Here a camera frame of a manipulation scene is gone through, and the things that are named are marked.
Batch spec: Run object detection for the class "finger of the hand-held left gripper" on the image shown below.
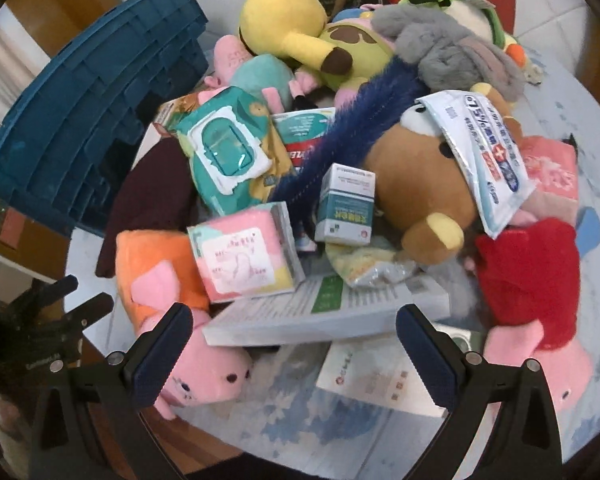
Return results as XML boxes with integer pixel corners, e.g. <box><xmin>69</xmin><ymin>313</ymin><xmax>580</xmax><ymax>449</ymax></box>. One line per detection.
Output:
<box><xmin>60</xmin><ymin>292</ymin><xmax>115</xmax><ymax>333</ymax></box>
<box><xmin>10</xmin><ymin>275</ymin><xmax>79</xmax><ymax>318</ymax></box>

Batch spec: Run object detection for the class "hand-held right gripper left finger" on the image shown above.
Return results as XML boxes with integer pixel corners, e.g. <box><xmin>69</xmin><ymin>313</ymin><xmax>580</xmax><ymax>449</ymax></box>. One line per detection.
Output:
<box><xmin>27</xmin><ymin>302</ymin><xmax>196</xmax><ymax>480</ymax></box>

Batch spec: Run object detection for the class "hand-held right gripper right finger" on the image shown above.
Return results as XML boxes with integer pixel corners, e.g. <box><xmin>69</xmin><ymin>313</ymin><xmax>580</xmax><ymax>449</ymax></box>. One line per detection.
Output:
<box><xmin>395</xmin><ymin>302</ymin><xmax>566</xmax><ymax>480</ymax></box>

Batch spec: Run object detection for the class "blue plastic crate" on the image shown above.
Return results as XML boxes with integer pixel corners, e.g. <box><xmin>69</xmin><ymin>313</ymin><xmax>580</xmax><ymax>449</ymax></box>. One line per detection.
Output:
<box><xmin>0</xmin><ymin>0</ymin><xmax>211</xmax><ymax>238</ymax></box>

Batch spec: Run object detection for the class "white booklet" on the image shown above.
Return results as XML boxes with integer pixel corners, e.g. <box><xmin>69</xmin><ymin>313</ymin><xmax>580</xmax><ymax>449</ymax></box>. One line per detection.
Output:
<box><xmin>315</xmin><ymin>337</ymin><xmax>448</xmax><ymax>418</ymax></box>

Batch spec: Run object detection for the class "orange dress pig plush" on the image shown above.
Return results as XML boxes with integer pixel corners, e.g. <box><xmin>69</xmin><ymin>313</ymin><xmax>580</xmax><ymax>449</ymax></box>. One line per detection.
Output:
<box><xmin>115</xmin><ymin>230</ymin><xmax>255</xmax><ymax>421</ymax></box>

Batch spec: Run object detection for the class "crinkly yellow packet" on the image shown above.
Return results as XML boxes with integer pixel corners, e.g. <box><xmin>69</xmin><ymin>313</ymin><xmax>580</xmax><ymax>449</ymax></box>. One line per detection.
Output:
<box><xmin>325</xmin><ymin>245</ymin><xmax>421</xmax><ymax>288</ymax></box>

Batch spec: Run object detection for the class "pastel tissue pack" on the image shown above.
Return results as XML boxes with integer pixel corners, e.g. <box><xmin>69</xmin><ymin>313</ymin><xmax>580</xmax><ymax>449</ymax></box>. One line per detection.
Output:
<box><xmin>186</xmin><ymin>201</ymin><xmax>307</xmax><ymax>303</ymax></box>

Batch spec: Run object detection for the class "red dress pig plush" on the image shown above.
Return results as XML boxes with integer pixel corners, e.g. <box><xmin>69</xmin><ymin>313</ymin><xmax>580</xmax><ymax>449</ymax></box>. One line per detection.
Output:
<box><xmin>472</xmin><ymin>217</ymin><xmax>595</xmax><ymax>413</ymax></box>

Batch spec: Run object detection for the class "long white flat box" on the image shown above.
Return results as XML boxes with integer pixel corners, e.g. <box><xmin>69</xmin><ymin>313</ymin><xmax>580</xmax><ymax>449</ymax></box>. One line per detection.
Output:
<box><xmin>202</xmin><ymin>275</ymin><xmax>451</xmax><ymax>348</ymax></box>

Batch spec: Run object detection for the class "dark maroon cloth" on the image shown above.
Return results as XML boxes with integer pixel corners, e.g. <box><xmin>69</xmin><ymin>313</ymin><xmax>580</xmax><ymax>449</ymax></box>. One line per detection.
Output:
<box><xmin>95</xmin><ymin>137</ymin><xmax>203</xmax><ymax>281</ymax></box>

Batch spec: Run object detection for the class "brown bear plush toy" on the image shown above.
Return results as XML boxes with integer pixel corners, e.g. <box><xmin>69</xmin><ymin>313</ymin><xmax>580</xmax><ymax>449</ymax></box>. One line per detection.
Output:
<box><xmin>362</xmin><ymin>82</ymin><xmax>526</xmax><ymax>266</ymax></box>

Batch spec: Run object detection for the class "small white teal box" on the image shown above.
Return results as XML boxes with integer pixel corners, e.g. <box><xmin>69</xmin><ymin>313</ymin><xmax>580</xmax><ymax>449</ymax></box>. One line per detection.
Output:
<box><xmin>314</xmin><ymin>162</ymin><xmax>377</xmax><ymax>247</ymax></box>

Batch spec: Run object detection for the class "white blue wipes packet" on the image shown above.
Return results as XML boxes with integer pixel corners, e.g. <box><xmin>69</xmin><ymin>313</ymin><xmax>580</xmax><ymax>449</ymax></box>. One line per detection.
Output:
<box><xmin>414</xmin><ymin>90</ymin><xmax>537</xmax><ymax>240</ymax></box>

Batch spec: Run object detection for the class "green wet wipes pack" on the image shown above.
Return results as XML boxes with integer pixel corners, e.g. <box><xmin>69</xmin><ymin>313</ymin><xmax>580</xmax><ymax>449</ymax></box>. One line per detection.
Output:
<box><xmin>175</xmin><ymin>86</ymin><xmax>298</xmax><ymax>211</ymax></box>

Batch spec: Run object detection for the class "pink patterned tissue pack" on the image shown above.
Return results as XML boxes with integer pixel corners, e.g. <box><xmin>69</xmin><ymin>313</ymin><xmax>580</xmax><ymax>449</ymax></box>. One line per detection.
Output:
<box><xmin>515</xmin><ymin>135</ymin><xmax>581</xmax><ymax>226</ymax></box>

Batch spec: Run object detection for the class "dark blue fuzzy duster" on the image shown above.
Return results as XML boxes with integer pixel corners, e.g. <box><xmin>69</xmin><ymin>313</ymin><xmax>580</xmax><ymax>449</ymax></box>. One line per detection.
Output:
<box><xmin>270</xmin><ymin>57</ymin><xmax>431</xmax><ymax>221</ymax></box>

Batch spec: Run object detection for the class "white curtain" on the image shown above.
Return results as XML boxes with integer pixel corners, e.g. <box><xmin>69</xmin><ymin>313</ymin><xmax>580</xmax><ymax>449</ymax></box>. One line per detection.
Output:
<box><xmin>0</xmin><ymin>2</ymin><xmax>51</xmax><ymax>126</ymax></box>

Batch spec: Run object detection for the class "white packet with red label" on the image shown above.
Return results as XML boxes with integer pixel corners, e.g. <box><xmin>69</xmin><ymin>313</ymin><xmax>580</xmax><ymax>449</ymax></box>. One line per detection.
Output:
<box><xmin>271</xmin><ymin>107</ymin><xmax>337</xmax><ymax>173</ymax></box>

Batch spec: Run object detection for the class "teal and pink plush toy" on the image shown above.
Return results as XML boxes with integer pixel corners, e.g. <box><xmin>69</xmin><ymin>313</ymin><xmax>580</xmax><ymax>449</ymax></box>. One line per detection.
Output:
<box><xmin>204</xmin><ymin>35</ymin><xmax>321</xmax><ymax>111</ymax></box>

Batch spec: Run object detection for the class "fluffy pale grey plush toy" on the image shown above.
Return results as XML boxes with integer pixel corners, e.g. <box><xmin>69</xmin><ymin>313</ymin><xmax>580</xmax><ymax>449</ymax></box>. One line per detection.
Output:
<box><xmin>372</xmin><ymin>7</ymin><xmax>526</xmax><ymax>101</ymax></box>

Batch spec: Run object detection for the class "yellow plush toy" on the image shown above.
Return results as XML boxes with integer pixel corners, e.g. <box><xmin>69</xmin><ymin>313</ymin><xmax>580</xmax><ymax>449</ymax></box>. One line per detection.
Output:
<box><xmin>239</xmin><ymin>0</ymin><xmax>355</xmax><ymax>78</ymax></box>

